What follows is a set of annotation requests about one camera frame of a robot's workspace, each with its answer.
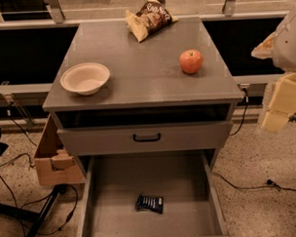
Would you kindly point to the brown chip bag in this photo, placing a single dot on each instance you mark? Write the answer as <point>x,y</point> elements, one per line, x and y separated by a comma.
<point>153,16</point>

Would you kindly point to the white paper bowl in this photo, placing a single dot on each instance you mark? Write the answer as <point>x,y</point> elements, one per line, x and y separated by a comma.
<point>85,78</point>

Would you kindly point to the cardboard box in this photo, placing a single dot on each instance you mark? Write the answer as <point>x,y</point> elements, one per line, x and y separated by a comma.
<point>54,165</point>

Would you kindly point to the open grey lower drawer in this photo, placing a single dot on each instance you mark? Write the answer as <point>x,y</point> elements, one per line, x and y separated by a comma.
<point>114,182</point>

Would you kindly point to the closed grey drawer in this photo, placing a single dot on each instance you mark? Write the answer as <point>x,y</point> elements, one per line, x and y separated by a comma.
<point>119,140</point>

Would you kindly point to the dark blue rxbar wrapper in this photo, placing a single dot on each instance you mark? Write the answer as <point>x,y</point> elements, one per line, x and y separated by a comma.
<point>151,203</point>

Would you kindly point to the red apple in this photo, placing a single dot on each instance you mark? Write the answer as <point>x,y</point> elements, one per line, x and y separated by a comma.
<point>191,61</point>

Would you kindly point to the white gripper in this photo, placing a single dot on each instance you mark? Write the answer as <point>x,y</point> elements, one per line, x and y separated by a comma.
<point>289,48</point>

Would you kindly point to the black drawer handle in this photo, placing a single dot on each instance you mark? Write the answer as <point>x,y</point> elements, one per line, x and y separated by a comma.
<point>145,139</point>

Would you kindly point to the black tripod stand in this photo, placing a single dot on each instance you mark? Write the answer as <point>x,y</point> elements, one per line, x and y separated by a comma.
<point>36,219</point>

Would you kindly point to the grey drawer cabinet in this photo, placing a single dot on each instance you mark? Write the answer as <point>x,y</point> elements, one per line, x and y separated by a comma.
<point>146,86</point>

